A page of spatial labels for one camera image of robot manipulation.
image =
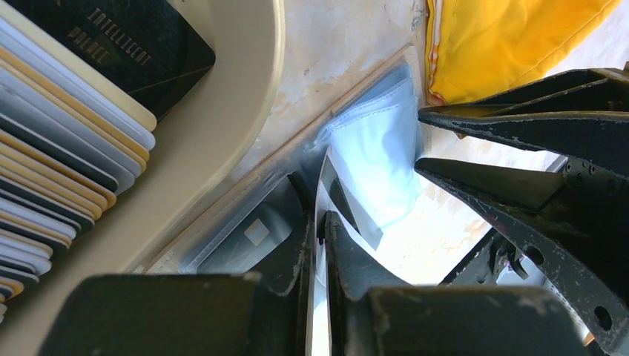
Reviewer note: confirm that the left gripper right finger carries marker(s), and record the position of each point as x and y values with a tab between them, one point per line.
373	312

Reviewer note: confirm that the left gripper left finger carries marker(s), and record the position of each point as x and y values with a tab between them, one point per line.
262	311

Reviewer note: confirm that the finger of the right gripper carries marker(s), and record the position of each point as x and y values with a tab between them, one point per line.
581	114
573	226

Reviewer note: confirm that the black card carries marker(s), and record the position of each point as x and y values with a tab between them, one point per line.
266	226

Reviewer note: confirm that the beige oval card tray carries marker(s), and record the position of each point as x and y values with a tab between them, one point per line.
198	143

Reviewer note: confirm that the stack of cards in tray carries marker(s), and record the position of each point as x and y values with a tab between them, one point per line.
83	86

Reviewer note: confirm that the yellow jacket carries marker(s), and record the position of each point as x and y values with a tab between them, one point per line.
475	49

